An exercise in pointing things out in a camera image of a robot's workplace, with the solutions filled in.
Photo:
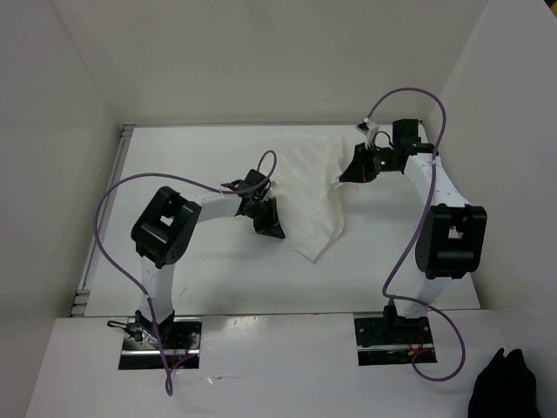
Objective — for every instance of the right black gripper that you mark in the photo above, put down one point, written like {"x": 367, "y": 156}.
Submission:
{"x": 359, "y": 171}

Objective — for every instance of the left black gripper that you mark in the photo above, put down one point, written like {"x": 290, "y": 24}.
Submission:
{"x": 270, "y": 225}

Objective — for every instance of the white pleated skirt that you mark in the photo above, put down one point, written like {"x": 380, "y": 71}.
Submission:
{"x": 306, "y": 185}

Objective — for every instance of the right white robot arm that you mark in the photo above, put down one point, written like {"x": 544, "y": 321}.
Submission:
{"x": 449, "y": 238}

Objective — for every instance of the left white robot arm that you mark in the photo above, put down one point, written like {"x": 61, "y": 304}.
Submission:
{"x": 164, "y": 230}

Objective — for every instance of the black cloth pile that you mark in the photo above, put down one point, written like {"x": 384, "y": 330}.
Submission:
{"x": 506, "y": 387}

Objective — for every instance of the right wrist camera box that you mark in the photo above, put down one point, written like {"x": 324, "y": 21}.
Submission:
{"x": 370, "y": 129}

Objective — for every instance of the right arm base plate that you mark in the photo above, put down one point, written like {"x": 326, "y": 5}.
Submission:
{"x": 381, "y": 344}

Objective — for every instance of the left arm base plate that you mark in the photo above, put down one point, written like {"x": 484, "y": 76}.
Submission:
{"x": 140, "y": 350}

